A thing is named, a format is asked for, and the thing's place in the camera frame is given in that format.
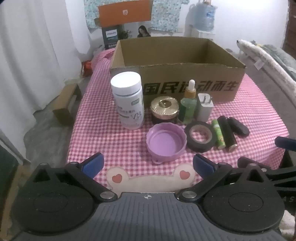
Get red packet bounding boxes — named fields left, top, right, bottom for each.
left=81, top=61, right=93, bottom=77

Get grey sofa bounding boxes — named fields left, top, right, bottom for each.
left=225, top=49, right=296, bottom=139

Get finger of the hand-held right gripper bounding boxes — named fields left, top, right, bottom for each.
left=266, top=166, right=296, bottom=210
left=275, top=136, right=296, bottom=167

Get white charger plug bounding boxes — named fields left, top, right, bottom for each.
left=197, top=93, right=214, bottom=122

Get green dropper bottle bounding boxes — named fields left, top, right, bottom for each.
left=180, top=79, right=198, bottom=124

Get green lip balm tube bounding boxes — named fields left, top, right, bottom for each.
left=211, top=119, right=226, bottom=149

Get floral patterned hanging cloth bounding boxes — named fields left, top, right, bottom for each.
left=83, top=0, right=189, bottom=33

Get white plastic bottle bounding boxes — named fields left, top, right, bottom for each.
left=110, top=72, right=145, bottom=130

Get dark printed product box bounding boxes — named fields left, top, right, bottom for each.
left=102, top=23, right=152, bottom=50

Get black cylinder tube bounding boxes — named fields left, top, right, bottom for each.
left=218, top=116, right=238, bottom=152

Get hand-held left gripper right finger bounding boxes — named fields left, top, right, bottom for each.
left=178, top=153, right=271, bottom=202

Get white curtain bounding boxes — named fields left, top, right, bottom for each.
left=0, top=0, right=93, bottom=167

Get black oval case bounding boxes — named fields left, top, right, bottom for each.
left=228, top=117, right=250, bottom=137

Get gold-lidded cosmetic jar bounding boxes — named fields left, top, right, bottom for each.
left=150, top=96, right=179, bottom=126

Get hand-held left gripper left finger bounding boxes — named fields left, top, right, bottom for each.
left=30, top=152, right=117, bottom=202

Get pink checkered cloth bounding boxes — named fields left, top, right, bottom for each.
left=66, top=49, right=290, bottom=194

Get brown wooden door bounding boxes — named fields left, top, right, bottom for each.
left=282, top=0, right=296, bottom=51

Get white fluffy blanket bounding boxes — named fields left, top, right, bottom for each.
left=236, top=39, right=296, bottom=93

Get black tape roll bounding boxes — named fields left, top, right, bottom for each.
left=184, top=121, right=216, bottom=153

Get brown cardboard box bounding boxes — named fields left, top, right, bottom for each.
left=109, top=37, right=247, bottom=103

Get grey-green blanket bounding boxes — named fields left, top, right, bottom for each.
left=261, top=44, right=296, bottom=77

